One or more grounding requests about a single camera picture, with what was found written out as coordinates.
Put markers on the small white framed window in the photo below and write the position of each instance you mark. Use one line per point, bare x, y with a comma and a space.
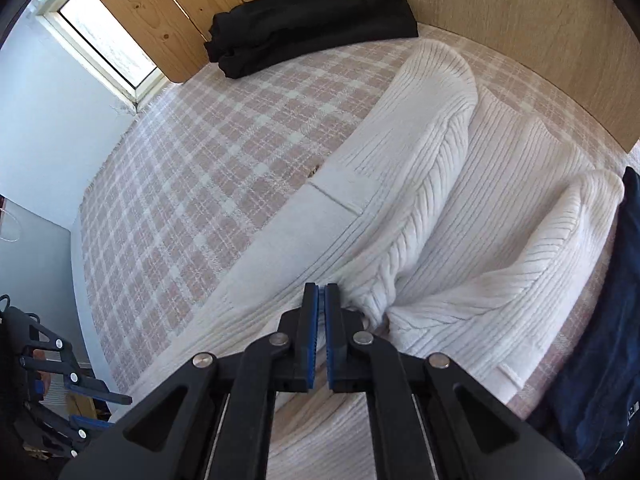
100, 35

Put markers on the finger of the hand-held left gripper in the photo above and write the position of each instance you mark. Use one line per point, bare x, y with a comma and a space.
100, 392
95, 424

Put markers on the knotty pine plank panel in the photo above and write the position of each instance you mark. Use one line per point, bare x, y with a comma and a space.
165, 10

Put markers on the pink plaid blanket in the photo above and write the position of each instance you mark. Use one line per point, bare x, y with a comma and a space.
200, 160

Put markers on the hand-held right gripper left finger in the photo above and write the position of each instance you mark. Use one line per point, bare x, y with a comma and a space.
311, 330

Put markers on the person's left hand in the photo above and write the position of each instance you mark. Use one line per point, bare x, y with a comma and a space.
45, 384

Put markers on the navy blue t-shirt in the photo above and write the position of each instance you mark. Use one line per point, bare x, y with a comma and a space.
600, 360

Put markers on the black folded garment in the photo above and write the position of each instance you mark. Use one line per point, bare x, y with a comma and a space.
310, 25

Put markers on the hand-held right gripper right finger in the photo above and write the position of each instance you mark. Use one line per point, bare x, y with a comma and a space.
331, 330

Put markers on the cream ribbed knit cardigan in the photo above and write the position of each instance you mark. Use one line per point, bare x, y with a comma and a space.
425, 185

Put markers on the oak veneer board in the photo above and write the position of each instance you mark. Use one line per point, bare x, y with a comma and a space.
500, 20

